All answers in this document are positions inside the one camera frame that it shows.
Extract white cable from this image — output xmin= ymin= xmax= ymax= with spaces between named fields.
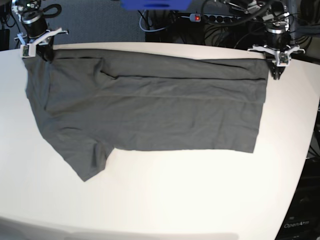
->
xmin=139 ymin=9 xmax=191 ymax=33

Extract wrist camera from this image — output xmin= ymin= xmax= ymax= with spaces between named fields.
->
xmin=19 ymin=44 xmax=37 ymax=58
xmin=275 ymin=51 xmax=291 ymax=67

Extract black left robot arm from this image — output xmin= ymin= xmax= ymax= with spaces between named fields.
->
xmin=200 ymin=0 xmax=305 ymax=80

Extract blue plastic box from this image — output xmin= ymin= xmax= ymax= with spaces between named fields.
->
xmin=120 ymin=0 xmax=192 ymax=11

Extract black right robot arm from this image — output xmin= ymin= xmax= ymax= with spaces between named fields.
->
xmin=11 ymin=0 xmax=69 ymax=62

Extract grey T-shirt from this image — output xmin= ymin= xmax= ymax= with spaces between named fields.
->
xmin=23 ymin=49 xmax=269 ymax=181

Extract white power strip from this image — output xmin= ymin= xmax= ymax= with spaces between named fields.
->
xmin=186 ymin=13 xmax=240 ymax=24

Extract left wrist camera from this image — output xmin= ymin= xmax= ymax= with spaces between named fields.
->
xmin=275 ymin=51 xmax=291 ymax=67

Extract black OpenArm base box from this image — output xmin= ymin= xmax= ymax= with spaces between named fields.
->
xmin=275 ymin=157 xmax=320 ymax=240

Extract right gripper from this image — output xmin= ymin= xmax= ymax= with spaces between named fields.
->
xmin=16 ymin=16 xmax=69 ymax=63

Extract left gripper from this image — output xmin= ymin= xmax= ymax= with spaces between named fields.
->
xmin=247 ymin=32 xmax=306 ymax=80

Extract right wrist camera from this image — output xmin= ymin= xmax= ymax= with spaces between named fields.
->
xmin=19 ymin=44 xmax=37 ymax=58

